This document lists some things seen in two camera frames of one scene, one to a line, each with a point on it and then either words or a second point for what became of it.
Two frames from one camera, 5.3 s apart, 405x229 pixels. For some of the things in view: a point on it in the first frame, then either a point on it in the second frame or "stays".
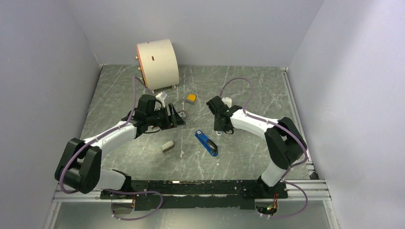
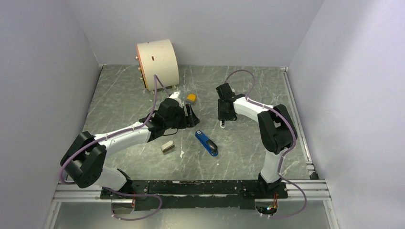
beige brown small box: x=167 y=146 stays
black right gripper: x=219 y=128 -> x=221 y=116
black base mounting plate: x=165 y=194 stays
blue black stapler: x=209 y=145 stays
